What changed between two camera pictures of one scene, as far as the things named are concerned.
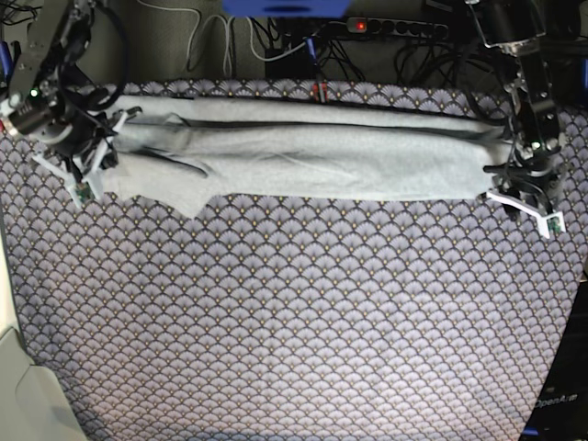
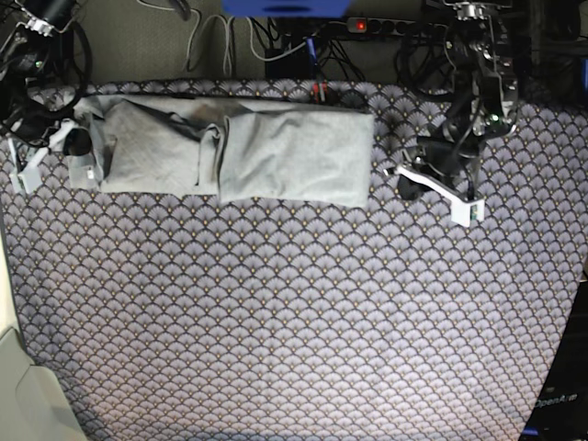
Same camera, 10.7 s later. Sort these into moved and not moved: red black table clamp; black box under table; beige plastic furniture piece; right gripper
Moved: right gripper
Not moved: beige plastic furniture piece; red black table clamp; black box under table
